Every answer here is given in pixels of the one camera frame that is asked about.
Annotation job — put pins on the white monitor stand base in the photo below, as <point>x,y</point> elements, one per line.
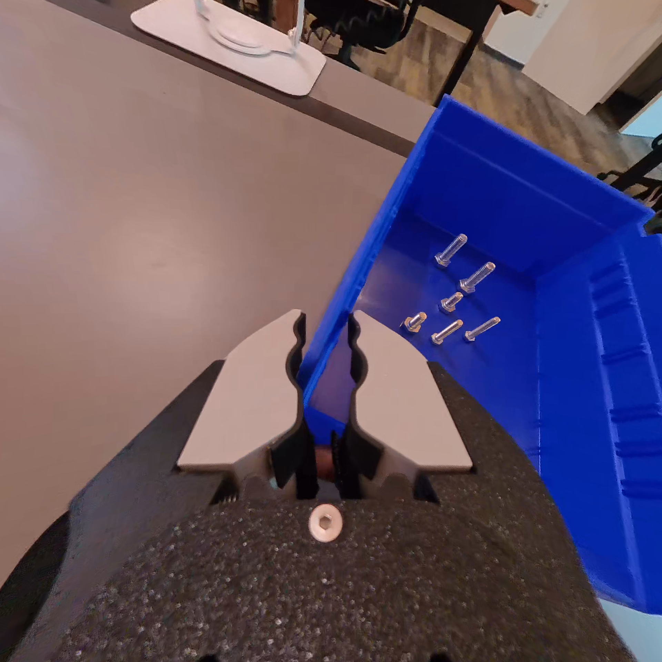
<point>269,62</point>

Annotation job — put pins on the white cabinet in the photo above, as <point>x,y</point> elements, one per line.
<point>584,46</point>

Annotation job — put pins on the black desk leg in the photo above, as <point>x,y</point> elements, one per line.
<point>468,51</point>

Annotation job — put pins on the black chair base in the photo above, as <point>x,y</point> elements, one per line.
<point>633,173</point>

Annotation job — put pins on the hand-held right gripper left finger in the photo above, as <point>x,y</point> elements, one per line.
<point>243,403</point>

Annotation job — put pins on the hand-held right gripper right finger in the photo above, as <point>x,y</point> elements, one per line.
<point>403,403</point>

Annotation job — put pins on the cluster of silver bolts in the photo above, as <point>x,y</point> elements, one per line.
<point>452,250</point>

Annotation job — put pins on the blue plastic storage bin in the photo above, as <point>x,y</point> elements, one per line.
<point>569,362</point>

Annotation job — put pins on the black office chair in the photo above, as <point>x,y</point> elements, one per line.
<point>362,20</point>

